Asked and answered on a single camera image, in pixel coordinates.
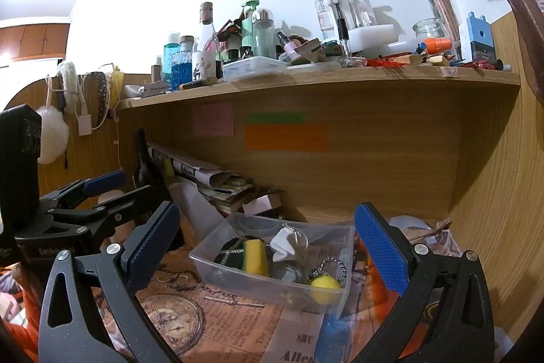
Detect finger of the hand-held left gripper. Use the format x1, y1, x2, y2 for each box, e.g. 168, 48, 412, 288
39, 170, 127, 211
24, 184, 166, 238

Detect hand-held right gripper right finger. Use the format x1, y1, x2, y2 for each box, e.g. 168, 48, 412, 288
343, 202, 496, 363

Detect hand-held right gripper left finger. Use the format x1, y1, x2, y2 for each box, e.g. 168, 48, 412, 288
37, 201, 183, 363

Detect black dotted-edge hair band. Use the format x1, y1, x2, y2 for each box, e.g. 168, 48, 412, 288
308, 256, 346, 281

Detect yellow ball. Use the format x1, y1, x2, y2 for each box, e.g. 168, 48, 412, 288
310, 275, 342, 301

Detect white drawstring pouch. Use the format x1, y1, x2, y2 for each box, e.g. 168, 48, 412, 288
269, 227, 309, 262

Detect yellow sponge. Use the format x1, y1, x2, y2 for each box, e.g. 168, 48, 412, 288
242, 239, 271, 277

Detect clear plastic box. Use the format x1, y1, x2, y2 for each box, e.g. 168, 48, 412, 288
189, 212, 357, 315

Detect dark wine bottle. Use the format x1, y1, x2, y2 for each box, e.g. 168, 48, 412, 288
132, 128, 171, 203

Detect white fluffy puff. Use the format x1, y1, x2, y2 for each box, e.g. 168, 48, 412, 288
37, 105, 70, 165

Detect dotted dark headband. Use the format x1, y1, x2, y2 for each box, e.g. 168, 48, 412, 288
93, 71, 112, 130

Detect stack of newspapers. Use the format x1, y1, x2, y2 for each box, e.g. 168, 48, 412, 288
146, 141, 256, 216

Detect white fuzzy headband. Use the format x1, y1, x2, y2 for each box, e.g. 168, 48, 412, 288
57, 61, 80, 115

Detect yellow headband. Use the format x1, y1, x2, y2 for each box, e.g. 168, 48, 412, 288
110, 65, 126, 109

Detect printed vintage table cover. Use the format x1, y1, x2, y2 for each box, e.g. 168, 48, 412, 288
0, 218, 466, 363

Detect blue packet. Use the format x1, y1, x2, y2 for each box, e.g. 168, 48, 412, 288
318, 314, 354, 363

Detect small brown white box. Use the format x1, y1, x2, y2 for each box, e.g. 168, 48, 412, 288
242, 195, 284, 220

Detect pink sticky note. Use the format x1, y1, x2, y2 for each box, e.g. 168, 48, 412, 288
193, 102, 235, 136

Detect blue liquid glass bottle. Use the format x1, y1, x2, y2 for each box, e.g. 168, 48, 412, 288
171, 35, 197, 92

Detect black marker pen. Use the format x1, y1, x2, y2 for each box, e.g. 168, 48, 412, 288
179, 76, 219, 91

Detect teal liquid plastic bottle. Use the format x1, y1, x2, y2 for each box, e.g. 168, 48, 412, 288
164, 32, 182, 82

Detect orange sticky note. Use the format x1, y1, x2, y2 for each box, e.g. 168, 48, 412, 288
244, 123, 328, 153

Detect clear bottle with cork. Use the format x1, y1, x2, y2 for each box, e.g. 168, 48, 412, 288
193, 2, 222, 82

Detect green sticky note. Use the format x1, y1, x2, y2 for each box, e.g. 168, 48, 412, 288
247, 112, 306, 125

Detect wooden shelf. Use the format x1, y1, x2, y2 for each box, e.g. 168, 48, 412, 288
116, 64, 522, 111

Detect red comb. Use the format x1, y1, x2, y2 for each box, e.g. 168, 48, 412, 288
364, 57, 405, 70

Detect flat clear plastic case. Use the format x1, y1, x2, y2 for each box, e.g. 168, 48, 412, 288
222, 56, 288, 82

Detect black cap nail polish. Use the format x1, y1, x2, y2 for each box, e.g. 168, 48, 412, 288
337, 18, 352, 67

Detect orange cap container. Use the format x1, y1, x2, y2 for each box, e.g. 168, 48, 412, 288
422, 37, 453, 55

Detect green pump bottle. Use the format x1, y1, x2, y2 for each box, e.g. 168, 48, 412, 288
241, 0, 261, 50

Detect white plastic box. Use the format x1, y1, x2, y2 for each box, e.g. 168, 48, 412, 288
342, 23, 394, 51

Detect clear bottle silver cap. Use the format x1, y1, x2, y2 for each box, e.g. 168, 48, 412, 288
252, 8, 276, 59

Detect small pink bottle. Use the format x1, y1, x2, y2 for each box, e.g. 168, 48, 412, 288
276, 31, 301, 63

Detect glass jar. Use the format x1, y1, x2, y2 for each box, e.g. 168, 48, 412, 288
412, 18, 445, 47

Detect blue pencil sharpener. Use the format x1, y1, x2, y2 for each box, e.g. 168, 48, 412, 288
465, 12, 496, 62

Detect clear tube of pencils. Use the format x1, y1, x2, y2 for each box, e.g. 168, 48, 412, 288
426, 0, 462, 43

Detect clear blister packages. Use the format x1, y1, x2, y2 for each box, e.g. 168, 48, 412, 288
312, 0, 377, 41

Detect brown curtain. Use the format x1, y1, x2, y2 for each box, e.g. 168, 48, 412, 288
418, 0, 544, 102

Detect wooden wall cabinet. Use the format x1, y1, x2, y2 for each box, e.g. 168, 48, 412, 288
0, 22, 70, 62

